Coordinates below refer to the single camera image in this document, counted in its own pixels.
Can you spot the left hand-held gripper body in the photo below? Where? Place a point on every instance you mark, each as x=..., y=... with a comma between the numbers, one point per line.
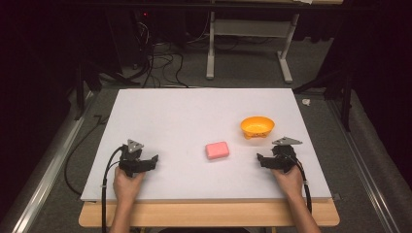
x=131, y=163

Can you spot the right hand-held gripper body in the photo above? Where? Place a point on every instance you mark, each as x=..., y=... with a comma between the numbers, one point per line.
x=283, y=160

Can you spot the orange plastic bowl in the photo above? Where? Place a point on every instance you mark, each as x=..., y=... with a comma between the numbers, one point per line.
x=257, y=125

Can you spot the pink sponge block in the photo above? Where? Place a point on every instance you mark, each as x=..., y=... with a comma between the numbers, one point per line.
x=217, y=150

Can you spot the person's right hand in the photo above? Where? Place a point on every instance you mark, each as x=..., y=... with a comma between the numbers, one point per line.
x=290, y=183

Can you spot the person's left hand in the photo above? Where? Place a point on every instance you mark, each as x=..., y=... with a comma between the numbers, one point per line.
x=126, y=187

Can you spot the crumpled white paper scrap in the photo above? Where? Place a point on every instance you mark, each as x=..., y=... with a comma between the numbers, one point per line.
x=306, y=102

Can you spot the wooden table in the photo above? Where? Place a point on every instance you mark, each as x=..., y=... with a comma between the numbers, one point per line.
x=210, y=214

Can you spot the black metal stand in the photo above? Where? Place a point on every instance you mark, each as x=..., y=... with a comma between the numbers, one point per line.
x=81, y=90
x=346, y=97

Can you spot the black computer tower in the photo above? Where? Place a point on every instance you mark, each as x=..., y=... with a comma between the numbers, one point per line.
x=129, y=35

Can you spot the aluminium floor rail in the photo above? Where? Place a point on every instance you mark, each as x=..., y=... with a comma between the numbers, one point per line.
x=42, y=191
x=362, y=161

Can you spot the white metal desk frame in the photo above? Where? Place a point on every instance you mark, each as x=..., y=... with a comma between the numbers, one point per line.
x=252, y=27

